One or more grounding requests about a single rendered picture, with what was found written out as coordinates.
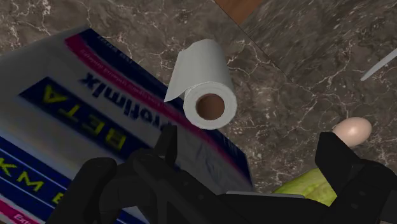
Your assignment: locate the white and blue printed box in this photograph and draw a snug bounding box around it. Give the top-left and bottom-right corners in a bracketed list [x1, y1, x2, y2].
[0, 26, 254, 224]

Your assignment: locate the white paper towel roll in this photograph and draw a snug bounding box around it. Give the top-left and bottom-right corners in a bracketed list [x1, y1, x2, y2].
[164, 39, 238, 130]

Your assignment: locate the grey flat utensil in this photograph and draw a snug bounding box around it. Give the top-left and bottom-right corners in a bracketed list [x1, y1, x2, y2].
[360, 47, 397, 81]

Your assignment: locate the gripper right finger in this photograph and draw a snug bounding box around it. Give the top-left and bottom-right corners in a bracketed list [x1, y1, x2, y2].
[305, 131, 397, 224]

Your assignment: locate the green vegetable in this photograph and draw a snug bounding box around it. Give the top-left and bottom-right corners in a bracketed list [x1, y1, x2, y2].
[272, 167, 338, 207]

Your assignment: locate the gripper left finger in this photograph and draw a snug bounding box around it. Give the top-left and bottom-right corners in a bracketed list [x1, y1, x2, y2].
[45, 125, 246, 224]

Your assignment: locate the beige egg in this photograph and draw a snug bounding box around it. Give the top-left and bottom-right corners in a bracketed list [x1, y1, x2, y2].
[332, 116, 372, 148]

